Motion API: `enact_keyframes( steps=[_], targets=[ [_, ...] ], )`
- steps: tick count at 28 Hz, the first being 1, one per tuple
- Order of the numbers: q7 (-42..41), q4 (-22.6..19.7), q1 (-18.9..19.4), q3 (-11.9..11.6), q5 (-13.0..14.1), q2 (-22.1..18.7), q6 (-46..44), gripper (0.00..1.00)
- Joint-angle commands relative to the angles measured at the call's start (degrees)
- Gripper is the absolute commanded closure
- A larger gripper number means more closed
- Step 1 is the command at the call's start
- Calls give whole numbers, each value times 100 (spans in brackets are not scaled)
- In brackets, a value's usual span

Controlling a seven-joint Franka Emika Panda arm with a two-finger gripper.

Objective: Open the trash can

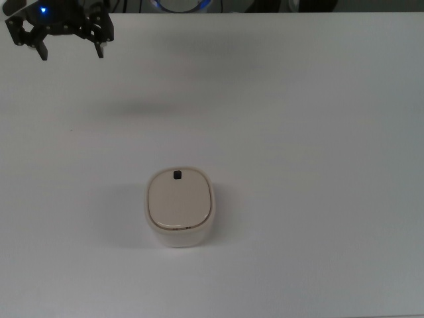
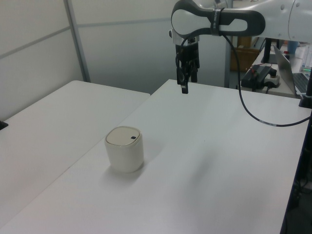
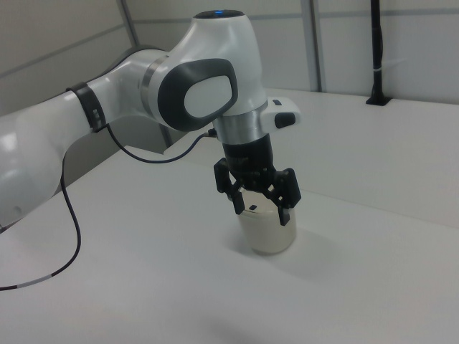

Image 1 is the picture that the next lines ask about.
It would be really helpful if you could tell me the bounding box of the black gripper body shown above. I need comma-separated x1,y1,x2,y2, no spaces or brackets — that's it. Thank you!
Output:
28,15,85,36

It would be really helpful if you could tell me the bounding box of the small cream trash can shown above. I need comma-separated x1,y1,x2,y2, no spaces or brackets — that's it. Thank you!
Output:
144,167,217,249

